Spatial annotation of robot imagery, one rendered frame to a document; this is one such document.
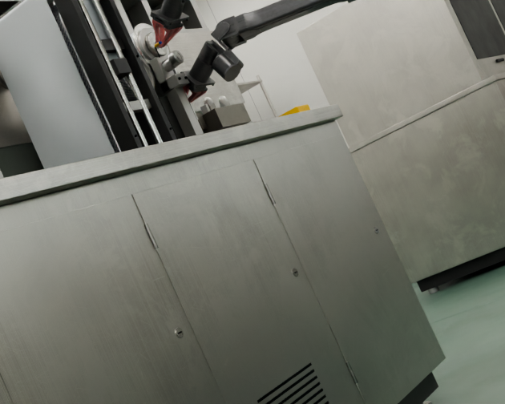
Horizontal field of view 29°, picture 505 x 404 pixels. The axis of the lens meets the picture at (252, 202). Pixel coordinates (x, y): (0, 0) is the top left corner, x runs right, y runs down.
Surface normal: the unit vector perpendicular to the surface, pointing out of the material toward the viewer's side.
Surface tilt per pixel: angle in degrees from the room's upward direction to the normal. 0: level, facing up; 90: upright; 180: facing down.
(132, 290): 90
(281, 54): 90
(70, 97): 90
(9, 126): 90
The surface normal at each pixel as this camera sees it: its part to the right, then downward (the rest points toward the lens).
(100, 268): 0.75, -0.38
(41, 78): -0.51, 0.18
